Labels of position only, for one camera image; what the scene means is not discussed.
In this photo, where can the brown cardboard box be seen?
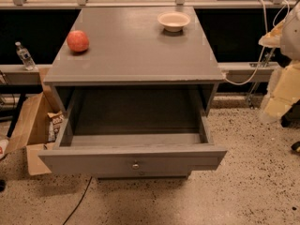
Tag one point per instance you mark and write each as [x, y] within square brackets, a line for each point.
[34, 130]

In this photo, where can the snack bag in box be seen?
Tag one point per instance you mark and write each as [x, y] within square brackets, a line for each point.
[56, 120]

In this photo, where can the metal tripod stand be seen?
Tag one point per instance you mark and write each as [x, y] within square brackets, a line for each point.
[255, 85]

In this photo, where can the red apple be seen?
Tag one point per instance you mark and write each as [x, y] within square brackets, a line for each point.
[77, 41]

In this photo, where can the foam gripper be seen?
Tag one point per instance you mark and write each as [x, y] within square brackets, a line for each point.
[292, 37]

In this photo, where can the clear plastic water bottle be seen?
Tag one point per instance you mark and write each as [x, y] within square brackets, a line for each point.
[25, 56]

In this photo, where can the grey wooden cabinet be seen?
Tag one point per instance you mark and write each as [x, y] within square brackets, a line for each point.
[130, 49]

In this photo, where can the metal drawer knob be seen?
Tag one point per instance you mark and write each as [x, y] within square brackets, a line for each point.
[135, 165]

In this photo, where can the white ceramic bowl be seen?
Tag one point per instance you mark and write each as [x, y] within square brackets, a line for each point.
[173, 21]

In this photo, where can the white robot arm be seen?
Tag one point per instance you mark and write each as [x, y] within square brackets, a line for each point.
[283, 89]

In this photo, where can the grey top drawer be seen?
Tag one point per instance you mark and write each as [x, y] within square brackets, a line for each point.
[106, 130]

